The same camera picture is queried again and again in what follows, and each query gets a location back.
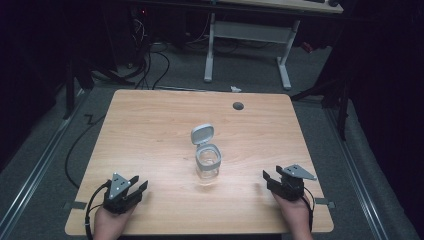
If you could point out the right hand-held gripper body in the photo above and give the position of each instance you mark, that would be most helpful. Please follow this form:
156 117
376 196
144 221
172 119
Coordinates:
290 182

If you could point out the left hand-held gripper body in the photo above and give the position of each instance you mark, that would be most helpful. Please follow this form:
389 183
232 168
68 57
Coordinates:
117 195

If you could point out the clear jar with grey lid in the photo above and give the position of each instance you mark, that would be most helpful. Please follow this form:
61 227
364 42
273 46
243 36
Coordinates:
205 151

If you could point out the person's left hand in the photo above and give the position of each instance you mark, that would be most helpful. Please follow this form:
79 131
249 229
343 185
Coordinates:
110 223

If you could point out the grey tape strip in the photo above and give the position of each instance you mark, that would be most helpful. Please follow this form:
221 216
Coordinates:
76 205
324 202

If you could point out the black stand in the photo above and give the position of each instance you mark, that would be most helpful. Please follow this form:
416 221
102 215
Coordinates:
333 96
71 90

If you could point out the small white scrap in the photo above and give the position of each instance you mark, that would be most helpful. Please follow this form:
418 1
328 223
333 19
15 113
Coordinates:
235 89

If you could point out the white-legged desk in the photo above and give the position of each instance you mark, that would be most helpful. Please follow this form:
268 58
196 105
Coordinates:
253 31

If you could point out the metal floor rail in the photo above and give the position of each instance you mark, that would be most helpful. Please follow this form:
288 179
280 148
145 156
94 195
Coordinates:
358 180
35 166

